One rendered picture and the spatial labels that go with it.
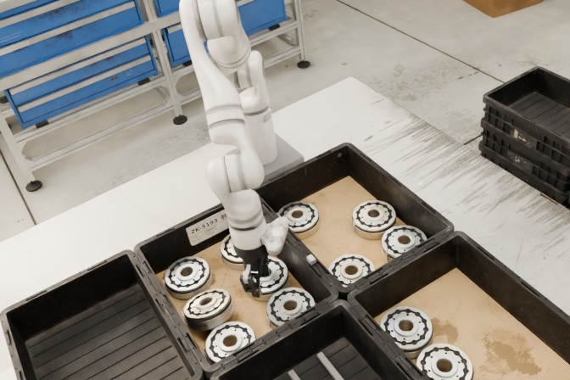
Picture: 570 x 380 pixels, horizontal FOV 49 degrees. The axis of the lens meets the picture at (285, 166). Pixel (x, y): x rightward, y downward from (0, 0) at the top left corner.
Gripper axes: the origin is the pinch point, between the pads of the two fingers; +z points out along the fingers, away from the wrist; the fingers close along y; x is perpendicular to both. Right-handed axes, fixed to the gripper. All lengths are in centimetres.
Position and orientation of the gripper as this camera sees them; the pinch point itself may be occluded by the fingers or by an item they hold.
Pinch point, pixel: (260, 281)
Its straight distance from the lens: 137.9
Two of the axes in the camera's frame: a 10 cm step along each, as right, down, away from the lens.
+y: -2.4, 6.5, -7.2
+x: 9.6, 0.6, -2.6
